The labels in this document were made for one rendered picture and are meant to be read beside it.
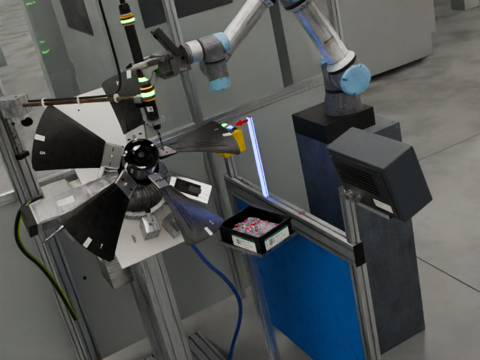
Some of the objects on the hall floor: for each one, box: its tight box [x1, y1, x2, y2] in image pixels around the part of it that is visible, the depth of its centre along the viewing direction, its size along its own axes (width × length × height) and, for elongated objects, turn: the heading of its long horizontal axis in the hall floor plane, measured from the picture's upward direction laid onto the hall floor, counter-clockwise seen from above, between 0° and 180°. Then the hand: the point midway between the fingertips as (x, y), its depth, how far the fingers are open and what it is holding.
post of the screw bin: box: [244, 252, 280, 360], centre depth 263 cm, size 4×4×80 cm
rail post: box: [349, 263, 381, 360], centre depth 235 cm, size 4×4×78 cm
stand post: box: [141, 252, 193, 360], centre depth 267 cm, size 4×9×91 cm, turn 145°
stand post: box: [130, 264, 167, 360], centre depth 282 cm, size 4×9×115 cm, turn 145°
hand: (131, 65), depth 222 cm, fingers closed on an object, 4 cm apart
